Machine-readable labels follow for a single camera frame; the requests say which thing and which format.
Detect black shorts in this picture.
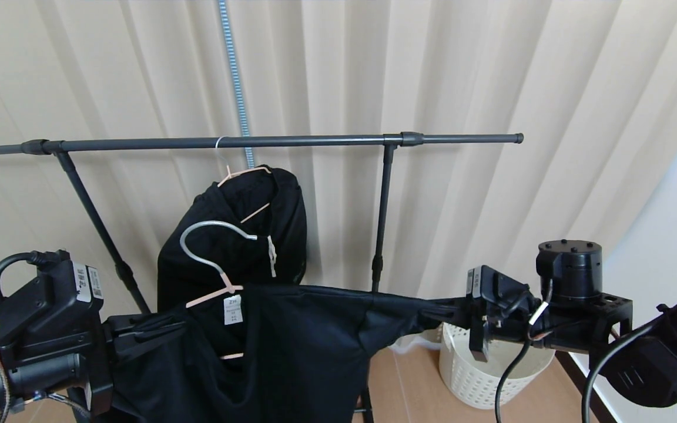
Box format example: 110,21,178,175
156,166,309,313

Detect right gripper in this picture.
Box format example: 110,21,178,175
467,266,595,363

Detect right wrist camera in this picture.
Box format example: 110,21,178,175
478,266,545,321

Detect silver ribbed tube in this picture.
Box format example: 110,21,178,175
217,0,256,170

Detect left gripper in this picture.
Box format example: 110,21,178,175
0,317,115,419

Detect white laundry basket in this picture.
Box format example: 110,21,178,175
438,322,557,410

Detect black cable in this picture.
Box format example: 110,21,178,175
494,282,552,423
581,320,665,423
0,251,70,321

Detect beige curtain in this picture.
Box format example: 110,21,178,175
0,0,677,356

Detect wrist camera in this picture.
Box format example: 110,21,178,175
0,250,106,368
478,266,545,321

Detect black clothes rack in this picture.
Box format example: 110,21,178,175
0,132,525,423

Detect black shirt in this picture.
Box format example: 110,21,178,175
103,282,475,423

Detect pink clothes hanger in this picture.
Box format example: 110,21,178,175
216,136,273,224
180,220,279,361

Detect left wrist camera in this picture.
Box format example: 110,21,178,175
0,250,106,368

